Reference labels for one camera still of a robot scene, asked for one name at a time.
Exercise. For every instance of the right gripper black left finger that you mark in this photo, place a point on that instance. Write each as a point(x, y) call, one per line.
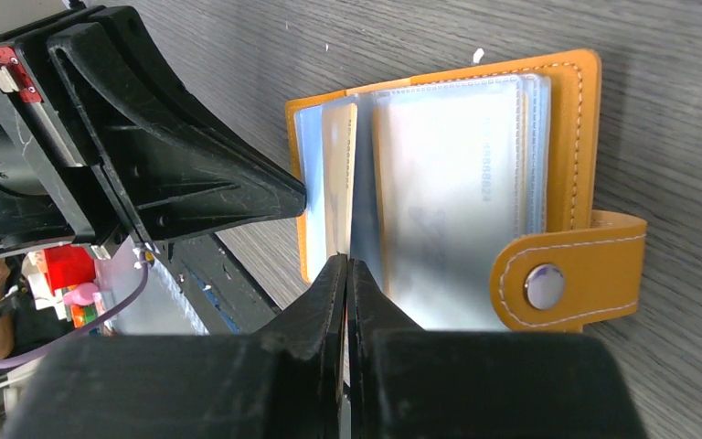
point(282, 381)

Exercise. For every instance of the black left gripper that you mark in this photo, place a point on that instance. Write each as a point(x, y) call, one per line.
point(101, 142)

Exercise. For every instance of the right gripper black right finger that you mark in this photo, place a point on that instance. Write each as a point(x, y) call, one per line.
point(409, 382)

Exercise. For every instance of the gold credit card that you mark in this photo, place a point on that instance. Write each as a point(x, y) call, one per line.
point(339, 125)

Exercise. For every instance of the orange card holder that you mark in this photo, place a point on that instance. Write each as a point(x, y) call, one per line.
point(473, 196)

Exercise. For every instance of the red storage bin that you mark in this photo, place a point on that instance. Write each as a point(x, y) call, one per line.
point(68, 266)

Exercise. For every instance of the colourful toy blocks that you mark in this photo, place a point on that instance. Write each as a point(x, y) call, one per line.
point(79, 304)

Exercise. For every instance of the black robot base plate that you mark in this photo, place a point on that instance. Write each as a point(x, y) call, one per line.
point(218, 287)

